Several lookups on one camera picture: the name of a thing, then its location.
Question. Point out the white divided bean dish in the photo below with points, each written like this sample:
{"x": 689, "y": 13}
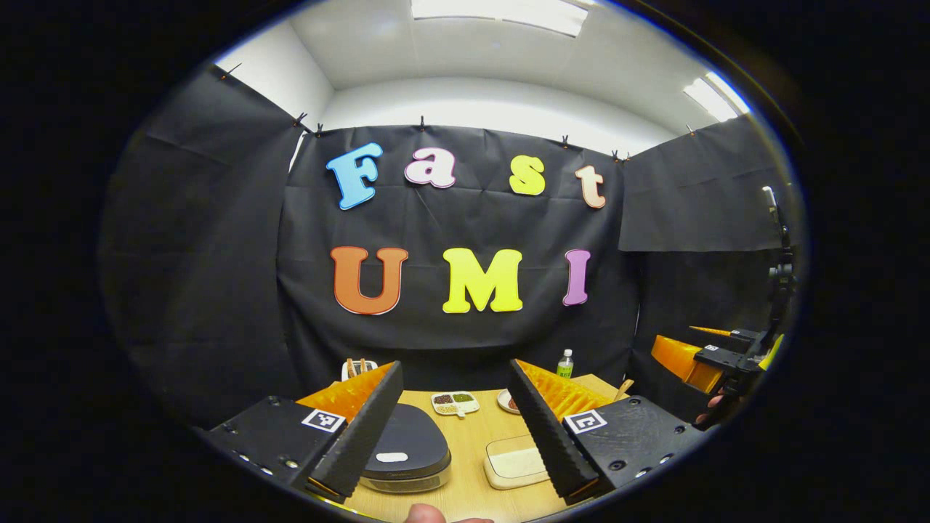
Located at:
{"x": 454, "y": 403}

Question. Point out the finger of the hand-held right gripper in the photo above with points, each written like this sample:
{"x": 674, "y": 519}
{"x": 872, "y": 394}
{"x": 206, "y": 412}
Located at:
{"x": 741, "y": 335}
{"x": 683, "y": 359}

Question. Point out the white toaster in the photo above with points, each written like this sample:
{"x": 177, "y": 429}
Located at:
{"x": 369, "y": 365}

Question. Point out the cream rectangular rice container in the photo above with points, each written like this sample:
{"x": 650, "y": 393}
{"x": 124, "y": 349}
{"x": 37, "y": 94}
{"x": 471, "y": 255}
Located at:
{"x": 508, "y": 465}

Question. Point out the white round plate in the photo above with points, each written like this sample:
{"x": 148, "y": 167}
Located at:
{"x": 503, "y": 401}

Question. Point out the green drink bottle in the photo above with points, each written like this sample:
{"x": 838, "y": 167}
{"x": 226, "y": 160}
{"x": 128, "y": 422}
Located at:
{"x": 565, "y": 365}

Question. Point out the black backdrop cloth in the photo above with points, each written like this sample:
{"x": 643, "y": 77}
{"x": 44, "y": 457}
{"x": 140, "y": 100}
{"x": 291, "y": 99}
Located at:
{"x": 472, "y": 218}

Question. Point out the dark grey rice cooker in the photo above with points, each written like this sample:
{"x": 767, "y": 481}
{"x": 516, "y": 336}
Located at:
{"x": 410, "y": 436}

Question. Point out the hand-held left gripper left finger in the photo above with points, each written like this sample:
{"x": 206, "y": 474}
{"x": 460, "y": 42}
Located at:
{"x": 356, "y": 436}

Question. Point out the white rice heap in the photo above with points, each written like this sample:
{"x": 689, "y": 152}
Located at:
{"x": 517, "y": 462}

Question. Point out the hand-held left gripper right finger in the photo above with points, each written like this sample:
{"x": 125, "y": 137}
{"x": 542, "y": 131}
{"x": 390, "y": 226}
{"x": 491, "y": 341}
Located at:
{"x": 556, "y": 436}

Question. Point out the wooden spoon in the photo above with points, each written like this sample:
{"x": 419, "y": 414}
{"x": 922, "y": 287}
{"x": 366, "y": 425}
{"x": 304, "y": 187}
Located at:
{"x": 625, "y": 390}

